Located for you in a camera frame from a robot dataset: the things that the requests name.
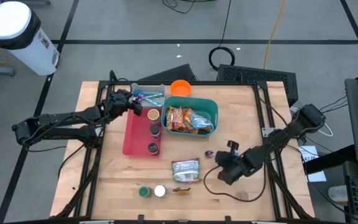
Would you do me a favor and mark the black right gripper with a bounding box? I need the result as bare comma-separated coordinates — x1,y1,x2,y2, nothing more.
215,139,256,186

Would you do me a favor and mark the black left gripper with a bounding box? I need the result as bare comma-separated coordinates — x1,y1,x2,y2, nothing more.
105,89,144,118

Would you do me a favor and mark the tan lid glass jar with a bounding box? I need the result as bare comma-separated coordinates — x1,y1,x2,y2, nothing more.
147,108,161,124

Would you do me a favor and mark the black lid purple label jar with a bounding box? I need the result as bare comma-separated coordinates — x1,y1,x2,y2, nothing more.
149,123,162,141

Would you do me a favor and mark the red orange ramen packet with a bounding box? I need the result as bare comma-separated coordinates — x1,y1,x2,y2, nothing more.
165,106,185,131

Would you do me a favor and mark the black lid spices jar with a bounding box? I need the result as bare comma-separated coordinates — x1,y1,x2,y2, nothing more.
147,141,160,156

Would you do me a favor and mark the pink green snack packet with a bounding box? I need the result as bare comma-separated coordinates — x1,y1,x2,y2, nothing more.
171,157,202,184

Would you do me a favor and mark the blue ramen packet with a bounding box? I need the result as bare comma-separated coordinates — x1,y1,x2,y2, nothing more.
191,113,215,133

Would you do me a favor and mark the brown orange taco seasoning packet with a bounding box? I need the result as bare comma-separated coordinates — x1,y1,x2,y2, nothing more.
172,186,192,196

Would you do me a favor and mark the white lid bagel seasoning jar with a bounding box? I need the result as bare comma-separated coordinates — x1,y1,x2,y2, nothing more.
154,184,167,198

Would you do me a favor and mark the green spice jar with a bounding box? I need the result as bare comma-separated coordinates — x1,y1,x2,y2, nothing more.
138,185,152,198

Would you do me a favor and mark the grey plastic tray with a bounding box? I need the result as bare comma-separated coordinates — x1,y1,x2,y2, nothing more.
130,83,166,109

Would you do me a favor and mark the red plastic tray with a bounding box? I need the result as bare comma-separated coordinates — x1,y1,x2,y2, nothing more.
122,107,163,158

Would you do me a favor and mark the black slanted panel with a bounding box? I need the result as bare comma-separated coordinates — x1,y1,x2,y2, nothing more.
137,63,198,83

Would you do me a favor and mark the orange plastic bowl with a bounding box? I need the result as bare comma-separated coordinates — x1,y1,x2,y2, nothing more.
170,79,193,97

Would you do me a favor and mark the teal plastic bin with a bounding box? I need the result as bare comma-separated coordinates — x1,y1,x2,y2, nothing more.
160,95,219,139

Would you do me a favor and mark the white paper sheet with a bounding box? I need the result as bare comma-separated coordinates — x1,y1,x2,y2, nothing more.
298,145,328,184

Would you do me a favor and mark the white computer mouse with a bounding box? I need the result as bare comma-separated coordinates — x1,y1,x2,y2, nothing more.
327,185,350,203

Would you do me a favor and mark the black side desk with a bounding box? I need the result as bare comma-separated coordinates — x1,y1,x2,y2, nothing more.
303,144,358,224

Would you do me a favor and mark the white trash can black bag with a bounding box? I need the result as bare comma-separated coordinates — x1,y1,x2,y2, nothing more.
0,1,61,77

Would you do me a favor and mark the black metal table frame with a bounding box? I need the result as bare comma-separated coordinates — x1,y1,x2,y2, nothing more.
53,70,315,224

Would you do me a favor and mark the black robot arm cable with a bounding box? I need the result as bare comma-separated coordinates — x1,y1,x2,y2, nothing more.
203,164,269,203

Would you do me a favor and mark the black cable with coil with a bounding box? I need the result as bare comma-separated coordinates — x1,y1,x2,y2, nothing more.
208,0,236,72

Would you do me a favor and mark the yellow hanging cable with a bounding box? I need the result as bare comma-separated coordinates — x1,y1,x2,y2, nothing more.
262,0,288,70

